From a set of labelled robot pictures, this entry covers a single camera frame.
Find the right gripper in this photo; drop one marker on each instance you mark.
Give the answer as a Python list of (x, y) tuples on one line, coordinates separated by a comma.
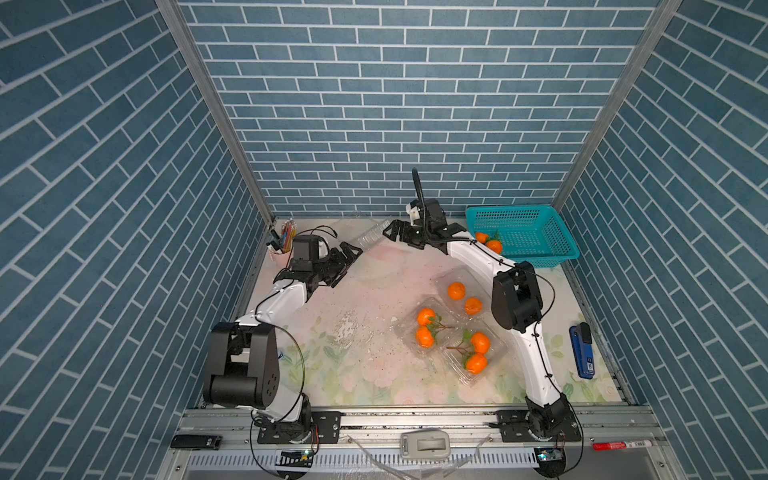
[(406, 229)]

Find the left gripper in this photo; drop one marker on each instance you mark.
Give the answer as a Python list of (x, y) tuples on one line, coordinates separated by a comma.
[(340, 263)]

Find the clear clamshell container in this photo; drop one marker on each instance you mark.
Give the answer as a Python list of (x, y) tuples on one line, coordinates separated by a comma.
[(406, 326), (366, 233), (473, 289), (458, 348)]

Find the teal plastic basket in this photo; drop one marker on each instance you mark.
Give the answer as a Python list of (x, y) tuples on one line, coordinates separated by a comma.
[(533, 233)]

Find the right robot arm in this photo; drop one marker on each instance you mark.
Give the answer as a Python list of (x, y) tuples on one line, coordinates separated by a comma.
[(516, 302)]

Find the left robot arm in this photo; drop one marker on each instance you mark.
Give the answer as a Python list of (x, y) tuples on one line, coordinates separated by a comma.
[(242, 367)]

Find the pink pen cup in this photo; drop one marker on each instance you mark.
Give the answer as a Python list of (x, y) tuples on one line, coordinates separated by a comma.
[(279, 256)]

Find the pens in cup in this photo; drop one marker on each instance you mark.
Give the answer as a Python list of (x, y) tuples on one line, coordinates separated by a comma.
[(281, 235)]

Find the orange back container left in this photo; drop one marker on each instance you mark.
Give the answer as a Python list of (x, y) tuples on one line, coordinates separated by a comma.
[(456, 291)]

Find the clear clamshell container back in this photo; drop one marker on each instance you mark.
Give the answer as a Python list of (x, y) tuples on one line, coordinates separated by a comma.
[(473, 289)]

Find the orange back container right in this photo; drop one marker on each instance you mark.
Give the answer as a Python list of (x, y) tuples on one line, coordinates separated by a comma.
[(473, 306)]

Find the orange front container upper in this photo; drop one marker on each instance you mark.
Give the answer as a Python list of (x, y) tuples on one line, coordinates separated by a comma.
[(480, 343)]

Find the clear clamshell container front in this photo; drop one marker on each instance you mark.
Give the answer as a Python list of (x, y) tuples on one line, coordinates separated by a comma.
[(458, 348)]

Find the orange front container lower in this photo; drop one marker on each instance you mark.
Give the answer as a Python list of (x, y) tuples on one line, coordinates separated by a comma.
[(475, 363)]

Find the grey tape dispenser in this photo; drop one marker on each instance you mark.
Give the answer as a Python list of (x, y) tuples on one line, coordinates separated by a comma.
[(425, 445)]

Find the blue stapler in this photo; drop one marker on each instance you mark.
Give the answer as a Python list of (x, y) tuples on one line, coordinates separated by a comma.
[(581, 341)]

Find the red marker pen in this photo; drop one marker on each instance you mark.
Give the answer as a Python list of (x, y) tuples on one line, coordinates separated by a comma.
[(621, 445)]

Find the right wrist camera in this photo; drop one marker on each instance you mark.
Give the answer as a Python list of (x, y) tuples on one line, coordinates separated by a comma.
[(417, 212)]

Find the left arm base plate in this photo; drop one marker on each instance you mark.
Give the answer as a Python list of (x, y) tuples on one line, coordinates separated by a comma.
[(320, 427)]

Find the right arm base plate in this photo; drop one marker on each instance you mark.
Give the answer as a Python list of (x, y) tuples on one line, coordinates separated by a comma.
[(519, 425)]

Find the black device on rail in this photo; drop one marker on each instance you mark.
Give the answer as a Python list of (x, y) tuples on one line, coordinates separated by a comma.
[(196, 442)]

